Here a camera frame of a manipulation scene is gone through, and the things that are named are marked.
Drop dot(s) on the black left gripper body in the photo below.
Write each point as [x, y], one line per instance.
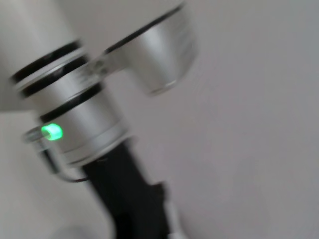
[129, 199]

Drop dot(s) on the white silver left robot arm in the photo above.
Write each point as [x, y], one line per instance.
[62, 94]

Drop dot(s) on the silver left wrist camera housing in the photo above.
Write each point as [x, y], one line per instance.
[162, 49]

